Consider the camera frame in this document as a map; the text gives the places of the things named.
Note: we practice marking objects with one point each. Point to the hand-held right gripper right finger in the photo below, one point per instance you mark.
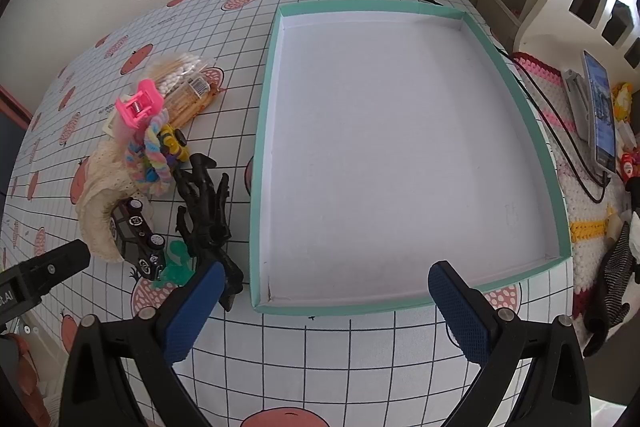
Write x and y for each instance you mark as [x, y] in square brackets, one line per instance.
[460, 312]

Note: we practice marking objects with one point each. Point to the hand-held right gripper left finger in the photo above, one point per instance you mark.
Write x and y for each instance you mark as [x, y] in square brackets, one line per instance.
[195, 312]

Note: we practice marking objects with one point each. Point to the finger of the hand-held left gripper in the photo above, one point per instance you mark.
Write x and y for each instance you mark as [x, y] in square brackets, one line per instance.
[60, 264]

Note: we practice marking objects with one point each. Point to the green plastic hair clip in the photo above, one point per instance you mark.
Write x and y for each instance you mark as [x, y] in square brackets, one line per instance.
[175, 267]

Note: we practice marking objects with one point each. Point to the cream lace cloth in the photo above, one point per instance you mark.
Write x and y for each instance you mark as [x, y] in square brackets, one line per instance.
[97, 207]

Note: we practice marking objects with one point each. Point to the black toy car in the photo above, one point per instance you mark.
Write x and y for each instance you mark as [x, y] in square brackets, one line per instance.
[137, 237]

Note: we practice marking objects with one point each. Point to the colourful toy car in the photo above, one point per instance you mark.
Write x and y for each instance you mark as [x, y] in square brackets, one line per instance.
[172, 142]

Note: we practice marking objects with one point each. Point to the pink hair roller clip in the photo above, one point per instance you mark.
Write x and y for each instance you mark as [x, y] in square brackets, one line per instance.
[137, 104]

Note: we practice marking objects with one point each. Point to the teal shallow cardboard tray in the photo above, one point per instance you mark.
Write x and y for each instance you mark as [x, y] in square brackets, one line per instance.
[390, 147]

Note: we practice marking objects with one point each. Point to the orange snack packet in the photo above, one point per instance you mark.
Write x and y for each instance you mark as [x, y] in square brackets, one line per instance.
[192, 99]

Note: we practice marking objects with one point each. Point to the bag of cotton swabs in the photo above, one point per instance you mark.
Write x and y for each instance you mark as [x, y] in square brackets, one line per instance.
[175, 69]

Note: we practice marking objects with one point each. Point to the grid fruit print tablecloth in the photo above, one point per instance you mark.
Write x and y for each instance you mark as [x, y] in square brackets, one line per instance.
[350, 357]

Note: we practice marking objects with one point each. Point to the black white knit glove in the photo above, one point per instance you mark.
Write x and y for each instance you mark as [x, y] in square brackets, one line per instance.
[610, 282]

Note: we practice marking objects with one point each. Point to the pink white crochet blanket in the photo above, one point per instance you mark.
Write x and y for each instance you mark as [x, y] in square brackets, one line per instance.
[590, 227]

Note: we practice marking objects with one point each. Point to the red edged dark panel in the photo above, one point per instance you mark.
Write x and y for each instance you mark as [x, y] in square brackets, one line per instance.
[15, 104]

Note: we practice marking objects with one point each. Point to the small red bottle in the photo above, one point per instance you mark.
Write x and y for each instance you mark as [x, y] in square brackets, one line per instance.
[629, 164]

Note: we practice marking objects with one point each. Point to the grey phone stand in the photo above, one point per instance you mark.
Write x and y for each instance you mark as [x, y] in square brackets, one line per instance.
[575, 97]

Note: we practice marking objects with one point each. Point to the smartphone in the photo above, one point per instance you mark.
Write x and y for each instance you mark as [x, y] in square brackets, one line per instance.
[600, 107]

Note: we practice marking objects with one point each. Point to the yellow toy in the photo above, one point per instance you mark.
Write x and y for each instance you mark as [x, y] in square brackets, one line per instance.
[622, 102]

